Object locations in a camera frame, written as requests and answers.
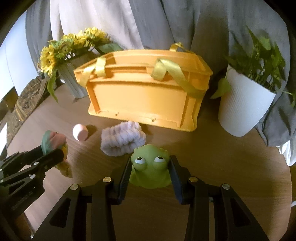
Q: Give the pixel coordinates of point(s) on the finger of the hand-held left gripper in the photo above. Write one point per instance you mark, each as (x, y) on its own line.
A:
(49, 160)
(23, 156)

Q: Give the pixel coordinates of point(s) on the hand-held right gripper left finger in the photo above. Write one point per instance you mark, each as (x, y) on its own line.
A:
(123, 183)

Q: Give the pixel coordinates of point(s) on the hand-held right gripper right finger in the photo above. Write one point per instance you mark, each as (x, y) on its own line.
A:
(178, 183)

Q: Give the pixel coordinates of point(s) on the teal pink plush toy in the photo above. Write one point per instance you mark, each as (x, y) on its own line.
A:
(54, 140)

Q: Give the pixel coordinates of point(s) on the green frog toy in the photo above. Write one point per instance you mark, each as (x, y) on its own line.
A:
(150, 171)

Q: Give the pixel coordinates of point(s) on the orange plastic crate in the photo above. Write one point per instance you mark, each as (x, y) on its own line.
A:
(143, 97)

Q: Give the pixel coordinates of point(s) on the pink egg toy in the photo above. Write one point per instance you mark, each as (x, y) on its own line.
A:
(80, 132)

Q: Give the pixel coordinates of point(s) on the white fluffy headband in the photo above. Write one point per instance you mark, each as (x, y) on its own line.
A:
(122, 138)

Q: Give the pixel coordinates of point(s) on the patterned brown cloth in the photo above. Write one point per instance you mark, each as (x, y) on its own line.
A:
(27, 97)

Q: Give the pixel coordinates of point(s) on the grey ribbed vase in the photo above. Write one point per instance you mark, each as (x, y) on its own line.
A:
(72, 78)

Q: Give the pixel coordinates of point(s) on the white plant pot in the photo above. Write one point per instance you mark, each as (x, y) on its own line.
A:
(242, 106)

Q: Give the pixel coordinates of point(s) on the white curtain lining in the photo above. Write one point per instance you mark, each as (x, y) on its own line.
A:
(289, 153)

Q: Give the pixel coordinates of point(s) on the sunflower bouquet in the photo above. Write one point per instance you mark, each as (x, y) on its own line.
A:
(69, 42)

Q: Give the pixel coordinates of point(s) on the narrow grey curtain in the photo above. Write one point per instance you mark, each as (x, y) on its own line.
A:
(37, 30)

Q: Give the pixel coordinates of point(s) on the pale pink curtain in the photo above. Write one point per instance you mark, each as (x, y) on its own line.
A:
(97, 20)

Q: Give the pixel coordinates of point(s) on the green potted plant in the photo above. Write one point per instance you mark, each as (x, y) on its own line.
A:
(261, 55)

